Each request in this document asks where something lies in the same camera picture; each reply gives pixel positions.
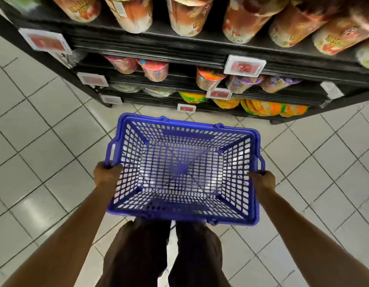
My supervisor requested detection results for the person's right hand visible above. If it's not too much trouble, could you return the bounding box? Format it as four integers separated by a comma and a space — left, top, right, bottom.
248, 171, 276, 197

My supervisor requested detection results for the person's left hand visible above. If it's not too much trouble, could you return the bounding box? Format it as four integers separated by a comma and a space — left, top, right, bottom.
93, 161, 124, 189

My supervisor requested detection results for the blue plastic shopping basket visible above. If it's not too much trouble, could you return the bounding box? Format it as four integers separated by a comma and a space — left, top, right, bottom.
104, 112, 266, 227

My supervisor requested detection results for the black low shelf rack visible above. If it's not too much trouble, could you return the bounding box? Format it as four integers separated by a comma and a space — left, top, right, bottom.
0, 0, 369, 125

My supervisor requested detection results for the person's right forearm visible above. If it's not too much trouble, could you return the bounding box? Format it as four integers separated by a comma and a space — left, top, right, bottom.
256, 188, 369, 287

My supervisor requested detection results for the person's left forearm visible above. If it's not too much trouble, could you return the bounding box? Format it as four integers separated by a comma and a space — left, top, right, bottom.
2, 182, 116, 287

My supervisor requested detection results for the person's left leg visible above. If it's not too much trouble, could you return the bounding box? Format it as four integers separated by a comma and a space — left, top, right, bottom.
96, 218, 172, 287

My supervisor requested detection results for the person's leg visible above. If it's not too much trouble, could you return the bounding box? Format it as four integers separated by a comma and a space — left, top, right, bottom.
168, 221, 231, 287
96, 218, 172, 287

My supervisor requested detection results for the person's right leg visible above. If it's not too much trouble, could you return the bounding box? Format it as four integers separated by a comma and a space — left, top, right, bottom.
168, 221, 231, 287

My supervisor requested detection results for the row of white orange cups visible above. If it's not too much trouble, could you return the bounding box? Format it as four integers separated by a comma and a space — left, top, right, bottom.
49, 0, 369, 71

